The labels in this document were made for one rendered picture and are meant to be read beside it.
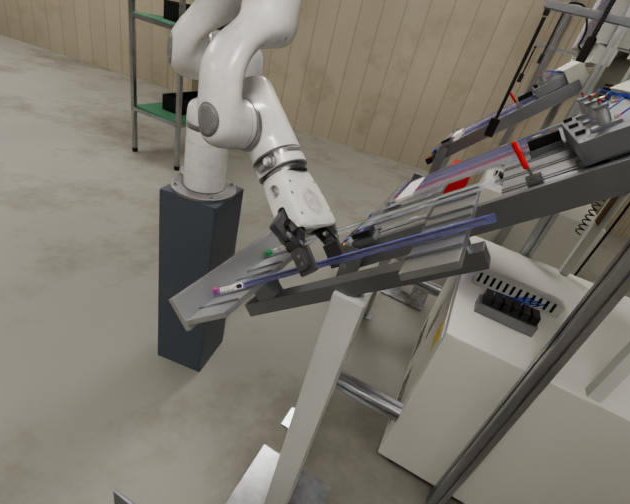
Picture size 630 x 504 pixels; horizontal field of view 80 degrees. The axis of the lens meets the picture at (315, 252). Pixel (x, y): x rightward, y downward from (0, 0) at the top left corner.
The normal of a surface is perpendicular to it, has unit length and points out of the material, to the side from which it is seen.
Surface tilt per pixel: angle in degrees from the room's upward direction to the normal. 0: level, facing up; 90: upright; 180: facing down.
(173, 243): 90
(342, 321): 90
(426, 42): 90
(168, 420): 0
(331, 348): 90
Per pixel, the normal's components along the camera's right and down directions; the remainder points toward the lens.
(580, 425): -0.43, 0.40
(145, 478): 0.22, -0.82
